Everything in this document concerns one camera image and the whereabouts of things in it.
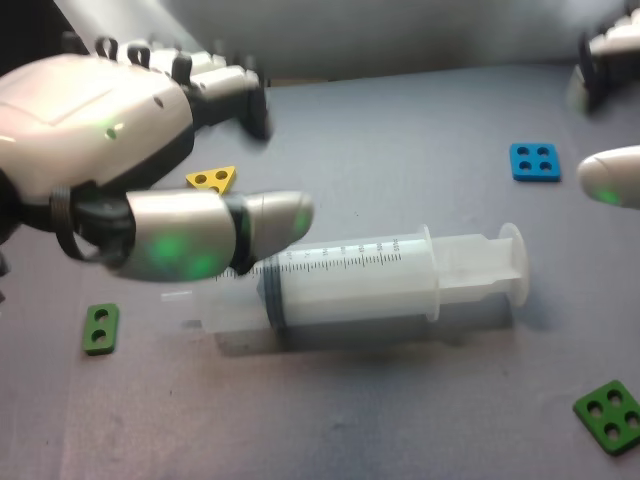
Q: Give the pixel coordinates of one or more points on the yellow triangular block with holes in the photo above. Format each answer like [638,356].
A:
[212,179]

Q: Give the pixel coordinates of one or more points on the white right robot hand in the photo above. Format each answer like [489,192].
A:
[612,175]

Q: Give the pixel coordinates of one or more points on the blue square four-hole block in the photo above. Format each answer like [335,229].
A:
[535,172]

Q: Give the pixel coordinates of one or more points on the grey table cloth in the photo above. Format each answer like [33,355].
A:
[400,175]

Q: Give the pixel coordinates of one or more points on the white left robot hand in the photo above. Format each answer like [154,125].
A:
[85,120]

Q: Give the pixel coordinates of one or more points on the green two-hole block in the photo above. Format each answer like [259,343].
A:
[90,330]

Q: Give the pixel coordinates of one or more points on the green square four-hole block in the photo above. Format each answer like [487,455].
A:
[607,417]

